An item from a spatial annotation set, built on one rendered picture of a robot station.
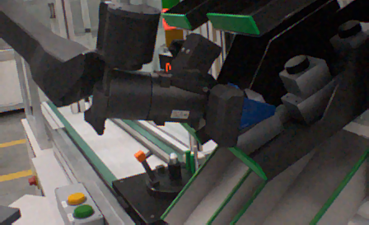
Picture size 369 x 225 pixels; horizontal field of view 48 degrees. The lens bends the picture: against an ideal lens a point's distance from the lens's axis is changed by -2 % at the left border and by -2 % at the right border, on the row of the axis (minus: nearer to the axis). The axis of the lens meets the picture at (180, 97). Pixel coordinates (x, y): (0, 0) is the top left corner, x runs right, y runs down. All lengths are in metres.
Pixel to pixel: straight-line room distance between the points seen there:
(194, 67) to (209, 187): 0.33
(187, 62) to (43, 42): 0.17
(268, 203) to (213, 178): 0.15
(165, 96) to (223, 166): 0.32
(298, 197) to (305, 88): 0.18
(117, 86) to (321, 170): 0.32
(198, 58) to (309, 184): 0.26
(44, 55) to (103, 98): 0.09
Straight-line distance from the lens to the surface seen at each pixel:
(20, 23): 0.55
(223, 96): 0.43
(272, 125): 0.54
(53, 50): 0.51
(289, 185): 0.66
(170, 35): 1.10
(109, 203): 0.99
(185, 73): 0.48
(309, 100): 0.53
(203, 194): 0.78
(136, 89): 0.47
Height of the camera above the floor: 1.40
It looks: 14 degrees down
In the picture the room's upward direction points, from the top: 6 degrees counter-clockwise
